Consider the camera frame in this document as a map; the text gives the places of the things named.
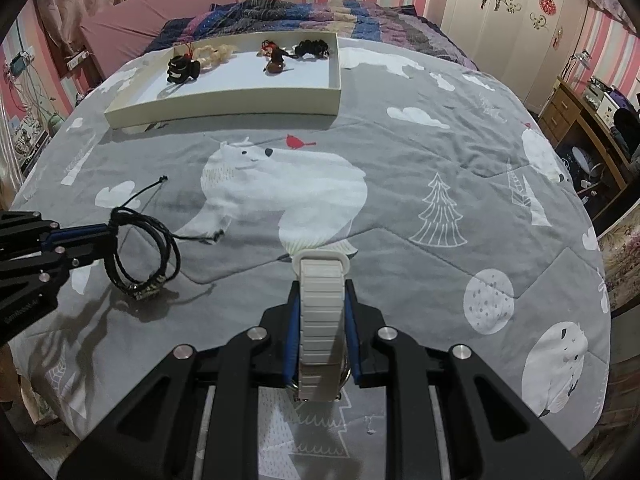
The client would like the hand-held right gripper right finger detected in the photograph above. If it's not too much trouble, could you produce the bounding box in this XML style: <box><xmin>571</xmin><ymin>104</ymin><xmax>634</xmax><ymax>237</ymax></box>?
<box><xmin>346</xmin><ymin>280</ymin><xmax>586</xmax><ymax>480</ymax></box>

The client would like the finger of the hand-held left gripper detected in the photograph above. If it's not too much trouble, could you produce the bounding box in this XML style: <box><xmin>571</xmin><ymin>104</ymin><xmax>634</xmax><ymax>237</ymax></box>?
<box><xmin>0</xmin><ymin>237</ymin><xmax>121</xmax><ymax>347</ymax></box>
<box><xmin>0</xmin><ymin>211</ymin><xmax>117</xmax><ymax>261</ymax></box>

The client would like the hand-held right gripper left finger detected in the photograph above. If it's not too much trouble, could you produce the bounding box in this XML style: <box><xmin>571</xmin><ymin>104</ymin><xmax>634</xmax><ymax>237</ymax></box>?
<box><xmin>57</xmin><ymin>280</ymin><xmax>301</xmax><ymax>480</ymax></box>

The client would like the white band watch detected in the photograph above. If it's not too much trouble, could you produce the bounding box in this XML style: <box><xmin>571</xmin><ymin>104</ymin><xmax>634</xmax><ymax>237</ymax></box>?
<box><xmin>291</xmin><ymin>247</ymin><xmax>353</xmax><ymax>403</ymax></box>

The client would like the black cord bracelet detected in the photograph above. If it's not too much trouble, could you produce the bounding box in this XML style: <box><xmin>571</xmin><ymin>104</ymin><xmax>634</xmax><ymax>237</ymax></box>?
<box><xmin>105</xmin><ymin>175</ymin><xmax>226</xmax><ymax>302</ymax></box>

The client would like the white shallow tray box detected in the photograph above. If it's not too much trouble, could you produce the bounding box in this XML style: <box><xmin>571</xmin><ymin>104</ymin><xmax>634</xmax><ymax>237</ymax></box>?
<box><xmin>104</xmin><ymin>30</ymin><xmax>343</xmax><ymax>130</ymax></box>

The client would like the brown bead pendant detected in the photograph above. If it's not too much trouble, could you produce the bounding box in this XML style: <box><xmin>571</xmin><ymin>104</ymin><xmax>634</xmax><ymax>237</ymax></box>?
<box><xmin>256</xmin><ymin>40</ymin><xmax>291</xmax><ymax>76</ymax></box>

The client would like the pink headboard cushion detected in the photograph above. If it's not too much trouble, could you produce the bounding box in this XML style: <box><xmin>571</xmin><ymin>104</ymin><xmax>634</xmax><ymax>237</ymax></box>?
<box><xmin>80</xmin><ymin>0</ymin><xmax>238</xmax><ymax>78</ymax></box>

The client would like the floral cushioned chair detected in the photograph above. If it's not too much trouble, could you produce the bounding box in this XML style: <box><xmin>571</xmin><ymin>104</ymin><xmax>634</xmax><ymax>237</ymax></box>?
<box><xmin>597</xmin><ymin>210</ymin><xmax>640</xmax><ymax>311</ymax></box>

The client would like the black scrunchie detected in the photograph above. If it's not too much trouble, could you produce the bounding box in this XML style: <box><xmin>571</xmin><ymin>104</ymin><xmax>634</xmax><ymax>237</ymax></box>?
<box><xmin>292</xmin><ymin>39</ymin><xmax>331</xmax><ymax>60</ymax></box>

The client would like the wooden desk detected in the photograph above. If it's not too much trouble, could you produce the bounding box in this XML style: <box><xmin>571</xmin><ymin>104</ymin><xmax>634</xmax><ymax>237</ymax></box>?
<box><xmin>537</xmin><ymin>77</ymin><xmax>636</xmax><ymax>221</ymax></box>

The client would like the striped quilt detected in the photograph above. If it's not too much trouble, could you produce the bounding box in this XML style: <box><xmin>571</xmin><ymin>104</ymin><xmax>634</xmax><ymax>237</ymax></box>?
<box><xmin>145</xmin><ymin>0</ymin><xmax>481</xmax><ymax>71</ymax></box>

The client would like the white wardrobe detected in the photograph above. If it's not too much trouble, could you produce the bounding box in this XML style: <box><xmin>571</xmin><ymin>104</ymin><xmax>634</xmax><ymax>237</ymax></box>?
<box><xmin>440</xmin><ymin>0</ymin><xmax>588</xmax><ymax>106</ymax></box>

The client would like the black bag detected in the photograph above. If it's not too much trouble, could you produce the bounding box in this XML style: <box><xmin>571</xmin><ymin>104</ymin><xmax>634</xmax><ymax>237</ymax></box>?
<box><xmin>612</xmin><ymin>107</ymin><xmax>640</xmax><ymax>161</ymax></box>

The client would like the desk lamp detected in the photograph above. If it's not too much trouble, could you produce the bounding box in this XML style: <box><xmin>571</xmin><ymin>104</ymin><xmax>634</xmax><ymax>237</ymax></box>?
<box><xmin>567</xmin><ymin>50</ymin><xmax>593</xmax><ymax>81</ymax></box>

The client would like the wall socket with charger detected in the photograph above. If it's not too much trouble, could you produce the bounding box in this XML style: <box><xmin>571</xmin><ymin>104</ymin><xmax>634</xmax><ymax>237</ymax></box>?
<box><xmin>5</xmin><ymin>50</ymin><xmax>36</xmax><ymax>78</ymax></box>

